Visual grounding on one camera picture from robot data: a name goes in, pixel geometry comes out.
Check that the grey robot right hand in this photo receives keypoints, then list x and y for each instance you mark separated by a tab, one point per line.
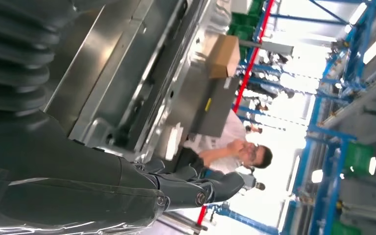
61	181

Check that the stainless steel workbench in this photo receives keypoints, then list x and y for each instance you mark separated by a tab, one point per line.
74	71

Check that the white paper piece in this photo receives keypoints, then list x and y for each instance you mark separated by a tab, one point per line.
174	142

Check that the black bag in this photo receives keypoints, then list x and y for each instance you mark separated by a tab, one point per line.
188	160

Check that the machined aluminium plate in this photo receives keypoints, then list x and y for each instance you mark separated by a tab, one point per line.
120	65

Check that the grey box with yellow label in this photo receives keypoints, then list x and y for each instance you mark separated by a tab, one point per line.
220	110

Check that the person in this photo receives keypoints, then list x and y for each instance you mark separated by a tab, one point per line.
230	136

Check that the brown cardboard box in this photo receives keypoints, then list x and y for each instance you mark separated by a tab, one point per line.
223	55

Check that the red pole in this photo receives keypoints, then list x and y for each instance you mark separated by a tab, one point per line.
252	58

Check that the blue warehouse racking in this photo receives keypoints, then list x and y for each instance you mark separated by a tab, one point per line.
330	133

